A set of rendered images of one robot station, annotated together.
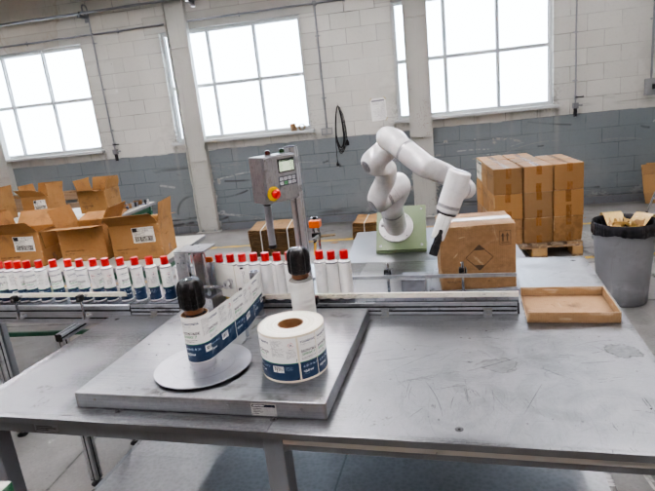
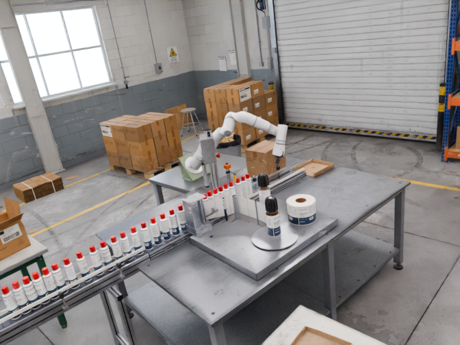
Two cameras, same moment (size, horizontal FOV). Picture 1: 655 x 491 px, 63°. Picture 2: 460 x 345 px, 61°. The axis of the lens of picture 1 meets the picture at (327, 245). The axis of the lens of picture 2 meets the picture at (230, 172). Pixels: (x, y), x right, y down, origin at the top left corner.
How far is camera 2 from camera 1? 2.50 m
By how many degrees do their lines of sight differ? 51
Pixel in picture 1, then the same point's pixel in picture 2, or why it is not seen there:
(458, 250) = (271, 160)
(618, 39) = (137, 42)
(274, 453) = (330, 246)
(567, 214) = (174, 144)
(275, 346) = (311, 208)
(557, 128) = (119, 96)
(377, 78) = not seen: outside the picture
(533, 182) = (156, 131)
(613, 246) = (229, 151)
